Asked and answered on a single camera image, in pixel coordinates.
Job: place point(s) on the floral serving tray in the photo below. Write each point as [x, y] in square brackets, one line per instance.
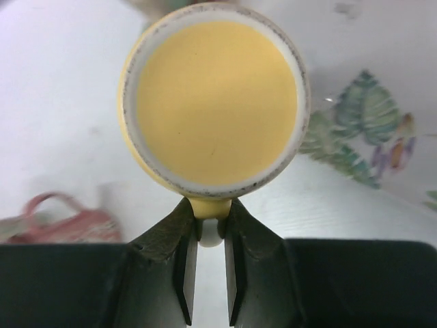
[373, 66]

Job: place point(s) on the pink patterned mug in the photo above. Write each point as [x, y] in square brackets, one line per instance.
[88, 225]

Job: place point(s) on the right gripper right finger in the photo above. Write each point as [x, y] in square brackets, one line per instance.
[261, 289]

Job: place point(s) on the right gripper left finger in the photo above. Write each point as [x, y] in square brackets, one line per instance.
[159, 281]

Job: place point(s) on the yellow mug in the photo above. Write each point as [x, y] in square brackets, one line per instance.
[213, 102]

